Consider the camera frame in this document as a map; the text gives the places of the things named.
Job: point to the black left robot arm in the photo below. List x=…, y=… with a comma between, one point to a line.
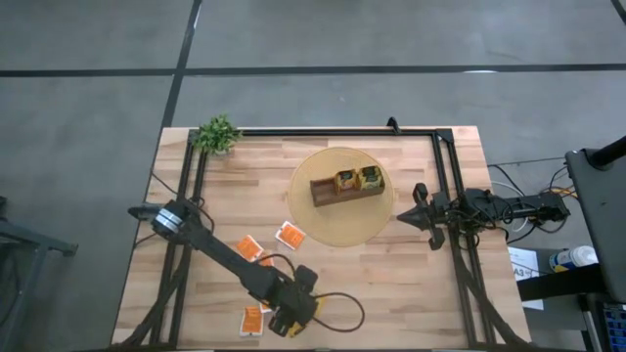
x=220, y=249

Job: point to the dark metal stand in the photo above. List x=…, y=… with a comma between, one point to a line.
x=29, y=243

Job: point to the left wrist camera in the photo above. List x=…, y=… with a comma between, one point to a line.
x=308, y=305

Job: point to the white paper sheet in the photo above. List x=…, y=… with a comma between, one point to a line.
x=523, y=266

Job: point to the black pole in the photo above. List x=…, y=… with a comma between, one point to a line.
x=609, y=154

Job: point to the dark grey cart top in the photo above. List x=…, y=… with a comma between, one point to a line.
x=601, y=220

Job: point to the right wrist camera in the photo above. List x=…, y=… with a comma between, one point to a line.
x=445, y=207

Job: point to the white and blue bottle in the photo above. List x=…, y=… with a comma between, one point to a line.
x=574, y=258

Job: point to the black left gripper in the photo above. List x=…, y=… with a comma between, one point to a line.
x=293, y=303

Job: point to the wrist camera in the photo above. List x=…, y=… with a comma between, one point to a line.
x=308, y=305
x=445, y=207

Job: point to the round woven straw placemat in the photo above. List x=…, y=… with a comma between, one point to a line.
x=342, y=220

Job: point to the black clamp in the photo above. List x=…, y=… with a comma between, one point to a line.
x=393, y=125

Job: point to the black aluminium table frame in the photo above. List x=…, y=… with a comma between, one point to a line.
x=318, y=132

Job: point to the green plant in white pot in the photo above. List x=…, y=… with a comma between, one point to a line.
x=215, y=134

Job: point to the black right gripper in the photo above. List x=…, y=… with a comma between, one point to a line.
x=429, y=217

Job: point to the black cart shelf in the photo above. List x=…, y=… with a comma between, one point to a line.
x=552, y=286

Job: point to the brown wooden tea box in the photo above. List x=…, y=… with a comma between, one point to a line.
x=323, y=193

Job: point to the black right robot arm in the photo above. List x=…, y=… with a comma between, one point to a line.
x=518, y=210

